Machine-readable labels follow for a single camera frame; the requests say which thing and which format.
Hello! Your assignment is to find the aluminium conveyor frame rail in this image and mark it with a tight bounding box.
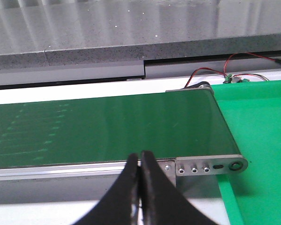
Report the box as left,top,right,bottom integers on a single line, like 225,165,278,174
0,154,248,181

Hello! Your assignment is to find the green plastic bin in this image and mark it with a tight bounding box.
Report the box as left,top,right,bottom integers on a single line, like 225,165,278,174
213,80,281,225

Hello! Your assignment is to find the red wire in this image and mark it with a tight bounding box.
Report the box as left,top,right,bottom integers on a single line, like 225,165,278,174
185,52,278,89

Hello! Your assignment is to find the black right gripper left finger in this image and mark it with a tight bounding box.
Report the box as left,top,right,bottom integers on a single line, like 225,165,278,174
75,153,139,225

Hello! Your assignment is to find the grey stone countertop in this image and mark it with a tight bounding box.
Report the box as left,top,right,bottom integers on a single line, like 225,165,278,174
0,0,281,70

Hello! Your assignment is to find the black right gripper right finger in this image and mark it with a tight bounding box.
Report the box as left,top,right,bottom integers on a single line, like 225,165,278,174
140,150,216,225

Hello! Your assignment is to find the green conveyor belt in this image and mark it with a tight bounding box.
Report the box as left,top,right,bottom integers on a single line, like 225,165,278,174
0,90,239,168

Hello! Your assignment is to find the green connector circuit board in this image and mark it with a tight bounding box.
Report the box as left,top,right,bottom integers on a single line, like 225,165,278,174
223,74,250,84

